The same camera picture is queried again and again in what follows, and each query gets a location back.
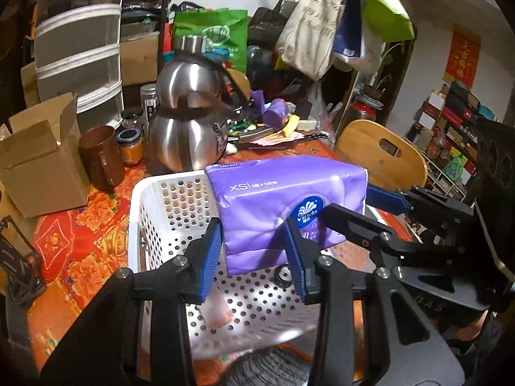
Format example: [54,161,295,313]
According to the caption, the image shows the white perforated plastic basket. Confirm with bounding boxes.
[128,169,397,360]

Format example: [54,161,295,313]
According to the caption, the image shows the blue bag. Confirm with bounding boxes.
[332,0,363,59]

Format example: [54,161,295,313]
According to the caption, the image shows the stainless steel kettle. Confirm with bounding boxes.
[148,35,250,173]

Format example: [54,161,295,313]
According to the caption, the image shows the lime green bag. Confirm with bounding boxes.
[356,0,415,43]

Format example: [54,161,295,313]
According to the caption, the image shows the shelf of packaged goods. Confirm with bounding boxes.
[404,80,500,204]

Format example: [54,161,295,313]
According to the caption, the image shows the purple tissue pack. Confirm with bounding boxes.
[204,155,369,276]

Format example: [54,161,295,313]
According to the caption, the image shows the open cardboard box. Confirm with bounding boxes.
[0,92,90,218]

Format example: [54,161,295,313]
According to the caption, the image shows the black metal wire holder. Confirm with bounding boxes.
[0,215,48,306]

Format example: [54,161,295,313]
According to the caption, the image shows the brown mug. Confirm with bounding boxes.
[78,125,126,192]

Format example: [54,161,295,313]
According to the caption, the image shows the potted plant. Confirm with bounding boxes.
[364,42,403,101]

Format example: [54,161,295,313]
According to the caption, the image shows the small black round part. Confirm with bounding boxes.
[274,266,294,288]

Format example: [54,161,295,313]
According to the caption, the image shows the green shopping bag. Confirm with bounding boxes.
[172,4,249,74]

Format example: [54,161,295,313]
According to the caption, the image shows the dark grey knit cloth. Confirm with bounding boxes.
[227,348,314,386]

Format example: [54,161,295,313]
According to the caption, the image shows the purple cup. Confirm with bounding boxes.
[261,98,288,126]

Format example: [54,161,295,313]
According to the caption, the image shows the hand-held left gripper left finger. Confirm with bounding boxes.
[40,219,224,386]

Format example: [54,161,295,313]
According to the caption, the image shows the wooden chair back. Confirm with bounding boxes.
[226,68,251,98]
[335,120,428,191]

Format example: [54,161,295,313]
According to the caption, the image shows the tiered grey storage tower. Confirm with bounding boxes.
[33,0,125,129]

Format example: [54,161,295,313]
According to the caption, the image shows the beige canvas tote bag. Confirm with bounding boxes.
[276,0,347,81]

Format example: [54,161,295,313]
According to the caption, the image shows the white plastic bag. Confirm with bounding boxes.
[349,28,384,74]

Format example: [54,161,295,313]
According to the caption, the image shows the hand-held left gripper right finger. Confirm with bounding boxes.
[282,218,467,386]

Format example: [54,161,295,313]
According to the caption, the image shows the glass jar with red lid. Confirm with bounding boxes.
[349,94,384,126]

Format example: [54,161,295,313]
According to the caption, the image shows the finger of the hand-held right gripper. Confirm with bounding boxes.
[320,204,427,268]
[367,185,475,242]

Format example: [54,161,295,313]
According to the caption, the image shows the dark glass jar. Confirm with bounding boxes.
[121,107,146,137]

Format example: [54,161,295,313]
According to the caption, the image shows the red wall poster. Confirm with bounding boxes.
[443,24,482,89]

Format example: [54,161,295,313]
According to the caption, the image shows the flat brown cardboard box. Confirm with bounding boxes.
[121,34,160,86]

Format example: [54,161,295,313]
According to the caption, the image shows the tall jar with white lid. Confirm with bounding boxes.
[140,84,158,123]

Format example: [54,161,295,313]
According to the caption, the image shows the jar with orange label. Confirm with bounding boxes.
[117,128,145,166]

